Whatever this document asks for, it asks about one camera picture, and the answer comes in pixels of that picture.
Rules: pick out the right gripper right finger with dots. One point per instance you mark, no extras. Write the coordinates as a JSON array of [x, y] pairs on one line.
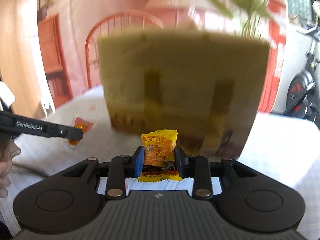
[[198, 168]]

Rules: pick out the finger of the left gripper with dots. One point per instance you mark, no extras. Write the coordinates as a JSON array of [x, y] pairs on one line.
[[15, 125]]

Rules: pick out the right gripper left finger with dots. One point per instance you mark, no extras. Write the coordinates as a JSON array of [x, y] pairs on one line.
[[120, 168]]

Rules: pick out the clear striped snack packet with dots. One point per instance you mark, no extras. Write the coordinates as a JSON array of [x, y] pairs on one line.
[[163, 185]]

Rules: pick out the small yellow snack packet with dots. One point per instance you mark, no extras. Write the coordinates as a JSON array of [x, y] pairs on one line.
[[159, 156]]

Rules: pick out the small orange sausage packet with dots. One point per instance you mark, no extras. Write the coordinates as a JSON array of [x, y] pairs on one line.
[[82, 126]]

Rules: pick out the person left hand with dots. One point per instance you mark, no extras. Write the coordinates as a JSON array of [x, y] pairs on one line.
[[10, 152]]

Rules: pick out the wooden door panel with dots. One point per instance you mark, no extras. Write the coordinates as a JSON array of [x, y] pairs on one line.
[[17, 67]]

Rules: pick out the cardboard box with plastic liner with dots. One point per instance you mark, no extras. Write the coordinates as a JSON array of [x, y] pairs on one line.
[[206, 86]]

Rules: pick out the plaid blue tablecloth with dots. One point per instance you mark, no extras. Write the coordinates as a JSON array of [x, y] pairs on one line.
[[285, 149]]

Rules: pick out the black exercise bike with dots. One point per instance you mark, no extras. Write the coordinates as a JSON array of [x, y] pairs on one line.
[[302, 100]]

